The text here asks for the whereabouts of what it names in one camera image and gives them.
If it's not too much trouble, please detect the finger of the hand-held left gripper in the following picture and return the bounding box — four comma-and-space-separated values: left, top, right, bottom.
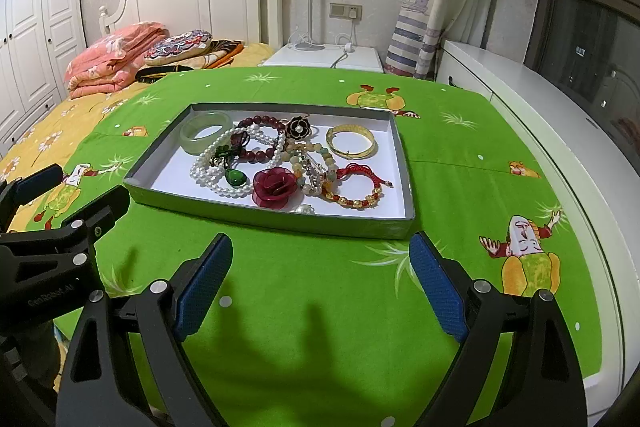
60, 185, 132, 239
0, 165, 65, 233

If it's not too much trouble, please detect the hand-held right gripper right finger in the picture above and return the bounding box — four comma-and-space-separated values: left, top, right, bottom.
408, 230, 589, 427

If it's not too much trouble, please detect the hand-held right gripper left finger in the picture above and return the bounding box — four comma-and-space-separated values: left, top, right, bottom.
54, 232, 235, 427

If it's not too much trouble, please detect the grey shallow cardboard tray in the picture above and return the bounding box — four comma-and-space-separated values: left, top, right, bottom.
123, 103, 417, 241

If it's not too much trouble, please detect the white pearl necklace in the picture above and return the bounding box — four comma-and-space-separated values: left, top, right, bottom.
190, 119, 288, 198

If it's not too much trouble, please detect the green teardrop pendant necklace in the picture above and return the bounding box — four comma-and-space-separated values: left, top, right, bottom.
207, 129, 251, 188

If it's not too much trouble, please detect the red cord beaded bracelet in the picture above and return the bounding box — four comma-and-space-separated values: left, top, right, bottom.
320, 163, 394, 210

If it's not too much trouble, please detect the red rose brooch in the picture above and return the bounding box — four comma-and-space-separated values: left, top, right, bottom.
252, 167, 303, 209

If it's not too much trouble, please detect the dark red bead bracelet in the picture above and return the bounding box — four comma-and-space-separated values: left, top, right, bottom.
235, 114, 291, 162

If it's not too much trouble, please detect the rhinestone pin brooch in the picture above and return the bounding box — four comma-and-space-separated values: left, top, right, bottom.
300, 157, 328, 188

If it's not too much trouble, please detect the pale multicolour bead bracelet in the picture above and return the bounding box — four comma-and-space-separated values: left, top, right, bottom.
272, 142, 341, 198

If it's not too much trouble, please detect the black flower brooch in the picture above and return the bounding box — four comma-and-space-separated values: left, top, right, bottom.
285, 116, 313, 140

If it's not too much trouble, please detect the yellow flowered bed sheet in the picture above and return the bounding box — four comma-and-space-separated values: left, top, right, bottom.
0, 42, 276, 233

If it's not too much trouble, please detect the green cartoon bed sheet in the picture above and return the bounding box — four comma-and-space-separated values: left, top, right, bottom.
52, 67, 616, 427

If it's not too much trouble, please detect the pale green jade bangle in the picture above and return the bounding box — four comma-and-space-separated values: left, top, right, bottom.
180, 111, 234, 156

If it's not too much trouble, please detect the black and yellow cloth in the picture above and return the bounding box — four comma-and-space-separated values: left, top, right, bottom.
136, 64, 195, 84

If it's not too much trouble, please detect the folded pink quilt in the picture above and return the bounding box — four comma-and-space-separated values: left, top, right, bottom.
64, 22, 168, 100

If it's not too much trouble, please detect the white wardrobe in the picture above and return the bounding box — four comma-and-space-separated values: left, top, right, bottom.
0, 0, 88, 158

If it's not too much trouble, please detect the gold bangle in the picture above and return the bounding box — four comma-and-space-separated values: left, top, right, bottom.
325, 124, 375, 159

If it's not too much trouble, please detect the embroidered purple pillow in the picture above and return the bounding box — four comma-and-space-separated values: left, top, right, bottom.
144, 29, 213, 66

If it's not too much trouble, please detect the folded orange patterned blanket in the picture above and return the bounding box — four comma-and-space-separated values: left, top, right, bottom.
192, 38, 247, 70

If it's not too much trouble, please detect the white low cabinet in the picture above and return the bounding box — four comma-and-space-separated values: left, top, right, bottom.
435, 39, 640, 408

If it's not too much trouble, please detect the white nightstand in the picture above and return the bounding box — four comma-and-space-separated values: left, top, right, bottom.
262, 43, 385, 75

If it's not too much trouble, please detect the slim white desk lamp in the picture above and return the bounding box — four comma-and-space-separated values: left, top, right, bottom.
294, 0, 325, 52

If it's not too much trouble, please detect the dark framed window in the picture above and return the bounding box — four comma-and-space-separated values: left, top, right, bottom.
522, 0, 640, 128

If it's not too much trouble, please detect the white charger with cable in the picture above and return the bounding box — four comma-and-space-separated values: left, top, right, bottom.
330, 7, 360, 70

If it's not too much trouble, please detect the wall socket panel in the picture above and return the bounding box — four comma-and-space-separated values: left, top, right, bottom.
329, 3, 362, 20

